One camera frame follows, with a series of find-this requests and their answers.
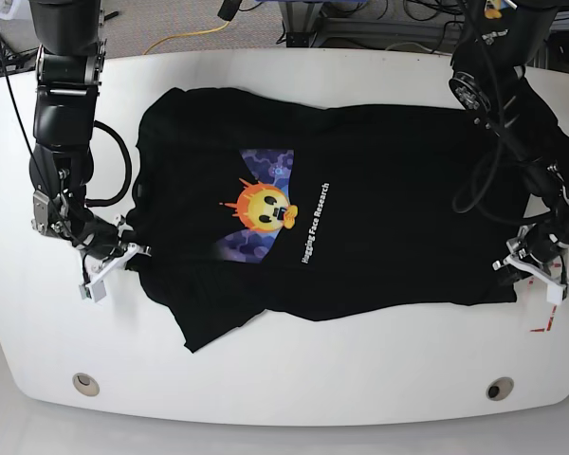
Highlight yellow cable on floor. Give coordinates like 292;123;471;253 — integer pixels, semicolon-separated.
145;17;231;57

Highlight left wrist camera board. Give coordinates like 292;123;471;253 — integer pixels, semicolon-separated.
546;282;569;306

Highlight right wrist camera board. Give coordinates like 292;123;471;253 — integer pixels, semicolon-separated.
79;280;107;303

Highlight black tripod stand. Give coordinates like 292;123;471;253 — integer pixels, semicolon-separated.
0;47;38;74

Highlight left table cable grommet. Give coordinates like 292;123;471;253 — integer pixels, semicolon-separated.
72;373;101;397

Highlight table cable grommet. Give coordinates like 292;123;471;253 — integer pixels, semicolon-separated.
72;373;101;397
486;376;515;401

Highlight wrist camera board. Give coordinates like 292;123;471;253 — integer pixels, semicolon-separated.
79;280;107;303
546;282;569;306

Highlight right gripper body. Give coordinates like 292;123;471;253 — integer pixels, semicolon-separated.
73;215;137;284

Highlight aluminium frame post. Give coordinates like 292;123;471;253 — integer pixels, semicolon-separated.
278;1;323;48

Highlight right table cable grommet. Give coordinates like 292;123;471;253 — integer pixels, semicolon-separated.
486;376;515;401

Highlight red tape rectangle marking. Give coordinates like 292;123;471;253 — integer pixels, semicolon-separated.
525;278;556;334

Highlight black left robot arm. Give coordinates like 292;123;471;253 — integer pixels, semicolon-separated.
449;1;569;283

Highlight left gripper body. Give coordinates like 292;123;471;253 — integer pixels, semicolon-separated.
492;223;569;289

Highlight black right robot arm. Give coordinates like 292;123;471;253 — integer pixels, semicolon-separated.
29;1;149;271

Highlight black printed T-shirt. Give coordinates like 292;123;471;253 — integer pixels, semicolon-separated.
127;88;528;352

